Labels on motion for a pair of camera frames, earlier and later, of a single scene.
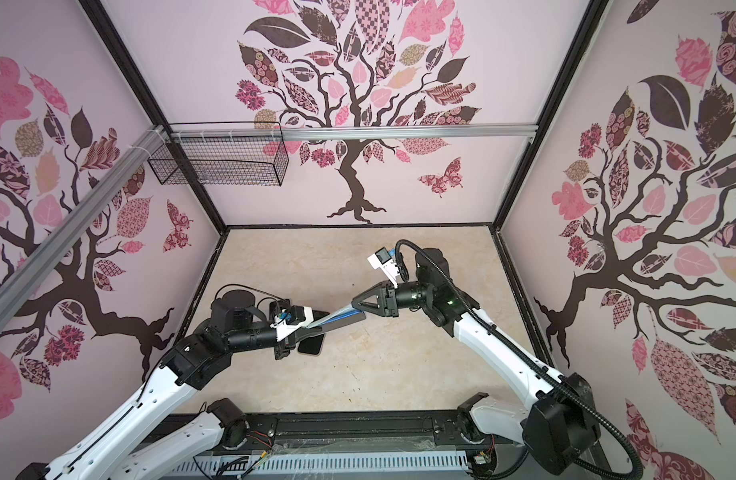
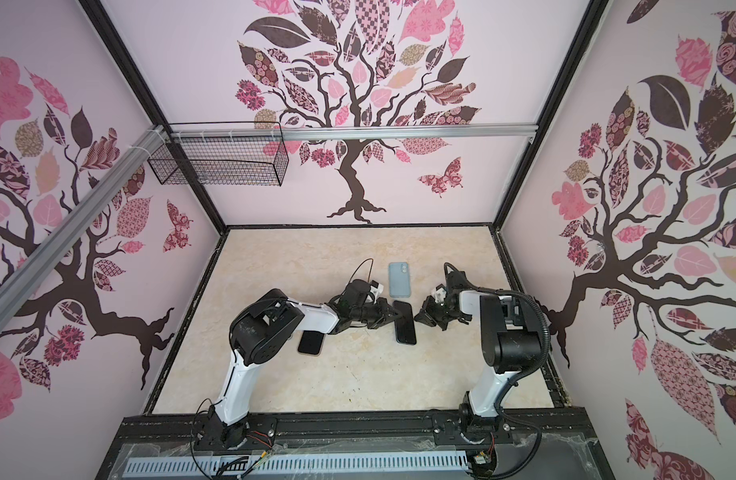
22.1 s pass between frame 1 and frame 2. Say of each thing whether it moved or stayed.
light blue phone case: moved
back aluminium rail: stayed
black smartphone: moved
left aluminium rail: stayed
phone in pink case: stayed
